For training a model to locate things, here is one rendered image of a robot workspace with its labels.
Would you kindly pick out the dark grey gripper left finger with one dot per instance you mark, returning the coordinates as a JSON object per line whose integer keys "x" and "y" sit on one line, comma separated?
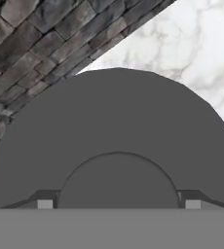
{"x": 42, "y": 198}

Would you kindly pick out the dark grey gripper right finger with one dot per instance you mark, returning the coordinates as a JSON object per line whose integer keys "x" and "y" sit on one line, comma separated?
{"x": 193, "y": 198}

